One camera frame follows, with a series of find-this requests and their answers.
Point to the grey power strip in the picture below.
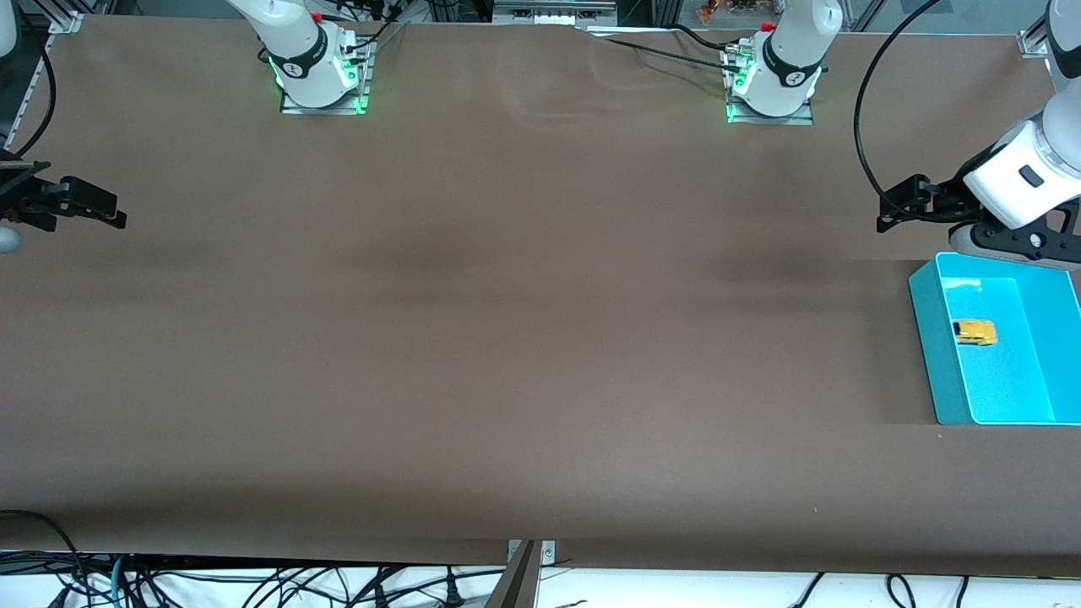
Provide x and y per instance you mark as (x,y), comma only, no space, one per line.
(553,13)

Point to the small metal edge bracket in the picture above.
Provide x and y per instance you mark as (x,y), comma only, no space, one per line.
(547,552)

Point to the orange green small object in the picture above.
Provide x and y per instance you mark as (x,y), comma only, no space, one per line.
(726,8)

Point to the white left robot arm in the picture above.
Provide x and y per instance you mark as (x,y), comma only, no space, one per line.
(1022,177)

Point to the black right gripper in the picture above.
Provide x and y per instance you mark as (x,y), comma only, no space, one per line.
(24,201)

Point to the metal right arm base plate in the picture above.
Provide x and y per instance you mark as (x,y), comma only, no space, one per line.
(325,108)

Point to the aluminium table side rail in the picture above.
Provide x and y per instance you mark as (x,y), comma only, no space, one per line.
(34,80)

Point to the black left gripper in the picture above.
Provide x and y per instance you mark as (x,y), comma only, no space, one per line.
(949,201)

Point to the grey slanted support beam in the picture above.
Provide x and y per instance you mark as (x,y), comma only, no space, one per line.
(515,587)

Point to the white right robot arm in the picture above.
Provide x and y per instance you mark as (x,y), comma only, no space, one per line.
(304,51)

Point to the teal plastic bin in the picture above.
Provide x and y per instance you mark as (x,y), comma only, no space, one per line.
(937,363)

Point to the yellow toy beetle car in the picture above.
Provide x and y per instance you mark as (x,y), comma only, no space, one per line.
(975,332)

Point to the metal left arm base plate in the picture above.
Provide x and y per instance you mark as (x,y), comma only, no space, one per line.
(768,119)

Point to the metal table corner bracket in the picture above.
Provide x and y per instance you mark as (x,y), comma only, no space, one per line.
(66,22)
(1030,44)

